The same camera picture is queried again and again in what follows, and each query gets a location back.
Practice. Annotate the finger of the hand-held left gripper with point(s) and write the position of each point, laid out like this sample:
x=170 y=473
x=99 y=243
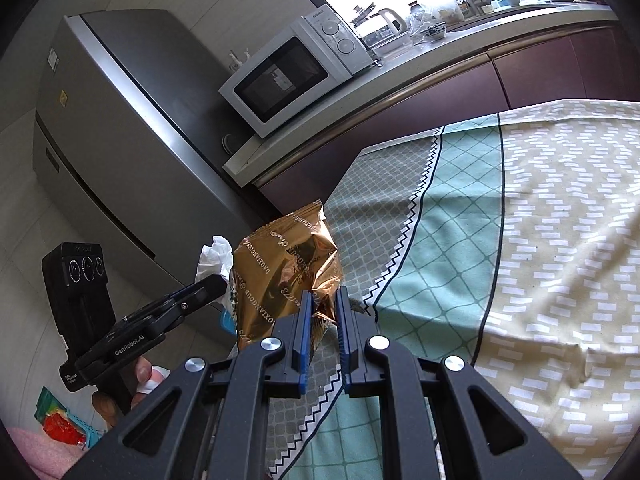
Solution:
x=190 y=300

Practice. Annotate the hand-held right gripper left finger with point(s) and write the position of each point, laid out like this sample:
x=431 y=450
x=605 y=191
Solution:
x=305 y=330

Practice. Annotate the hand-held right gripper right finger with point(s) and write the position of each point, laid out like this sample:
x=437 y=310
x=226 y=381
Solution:
x=344 y=335

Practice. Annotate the white plastic bag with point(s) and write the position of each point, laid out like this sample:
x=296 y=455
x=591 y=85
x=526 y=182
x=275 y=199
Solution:
x=215 y=257

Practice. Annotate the gold foil wrapper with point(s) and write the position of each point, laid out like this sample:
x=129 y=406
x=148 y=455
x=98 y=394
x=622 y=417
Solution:
x=280 y=270

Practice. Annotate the person's left hand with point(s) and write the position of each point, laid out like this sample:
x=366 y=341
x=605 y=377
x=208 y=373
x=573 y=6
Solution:
x=147 y=372

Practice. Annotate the red green snack packet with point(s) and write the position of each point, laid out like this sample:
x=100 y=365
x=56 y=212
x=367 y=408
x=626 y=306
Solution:
x=60 y=420

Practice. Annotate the pink garment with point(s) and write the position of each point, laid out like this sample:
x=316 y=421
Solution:
x=35 y=455

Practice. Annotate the grey refrigerator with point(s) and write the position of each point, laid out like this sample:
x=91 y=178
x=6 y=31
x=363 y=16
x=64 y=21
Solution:
x=125 y=125

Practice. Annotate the patterned tablecloth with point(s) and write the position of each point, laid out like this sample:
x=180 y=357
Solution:
x=550 y=260

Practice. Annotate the white microwave oven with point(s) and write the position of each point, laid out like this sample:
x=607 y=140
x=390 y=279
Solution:
x=295 y=70

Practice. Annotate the grey kitchen countertop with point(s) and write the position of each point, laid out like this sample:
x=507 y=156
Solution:
x=400 y=70

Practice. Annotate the white electric kettle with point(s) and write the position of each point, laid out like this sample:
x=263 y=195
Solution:
x=389 y=22

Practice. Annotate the blue white bowl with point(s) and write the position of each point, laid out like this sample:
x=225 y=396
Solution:
x=433 y=31

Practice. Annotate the purple kitchen base cabinet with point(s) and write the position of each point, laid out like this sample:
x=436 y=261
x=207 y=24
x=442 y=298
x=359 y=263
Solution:
x=540 y=65

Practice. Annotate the clear plastic food container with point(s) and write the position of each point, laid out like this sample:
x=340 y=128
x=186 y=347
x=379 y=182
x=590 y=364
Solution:
x=435 y=14

